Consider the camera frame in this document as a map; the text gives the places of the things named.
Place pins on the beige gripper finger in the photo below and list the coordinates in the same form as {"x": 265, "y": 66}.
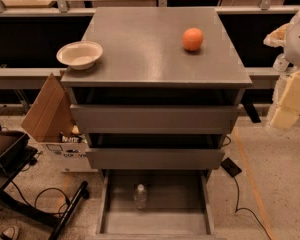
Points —
{"x": 285, "y": 110}
{"x": 277, "y": 38}

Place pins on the clear plastic water bottle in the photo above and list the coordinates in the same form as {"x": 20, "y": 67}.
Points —
{"x": 140, "y": 196}

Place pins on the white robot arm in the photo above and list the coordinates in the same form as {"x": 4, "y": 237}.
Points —
{"x": 291, "y": 51}

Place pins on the grey drawer cabinet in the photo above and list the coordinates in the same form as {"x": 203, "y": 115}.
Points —
{"x": 144, "y": 63}

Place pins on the grey bottom drawer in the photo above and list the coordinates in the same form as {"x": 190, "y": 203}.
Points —
{"x": 177, "y": 206}

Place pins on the grey drawer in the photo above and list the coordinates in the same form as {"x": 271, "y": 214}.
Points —
{"x": 155, "y": 159}
{"x": 152, "y": 119}
{"x": 177, "y": 206}

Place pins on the grey middle drawer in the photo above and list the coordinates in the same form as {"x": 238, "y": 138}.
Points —
{"x": 155, "y": 159}

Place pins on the grey top drawer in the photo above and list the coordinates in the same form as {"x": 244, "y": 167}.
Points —
{"x": 152, "y": 119}

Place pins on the orange fruit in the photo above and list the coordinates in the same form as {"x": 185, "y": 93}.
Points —
{"x": 192, "y": 39}

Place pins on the black power adapter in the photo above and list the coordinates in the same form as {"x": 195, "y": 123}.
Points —
{"x": 230, "y": 167}

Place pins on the white paper bowl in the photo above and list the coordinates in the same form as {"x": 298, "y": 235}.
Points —
{"x": 80, "y": 55}

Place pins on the brown cardboard box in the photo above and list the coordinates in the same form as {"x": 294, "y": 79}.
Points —
{"x": 50, "y": 123}

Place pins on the black tray on cart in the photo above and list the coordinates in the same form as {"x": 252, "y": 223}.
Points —
{"x": 11, "y": 143}

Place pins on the shoe at bottom left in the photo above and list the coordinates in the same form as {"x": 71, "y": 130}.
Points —
{"x": 11, "y": 233}

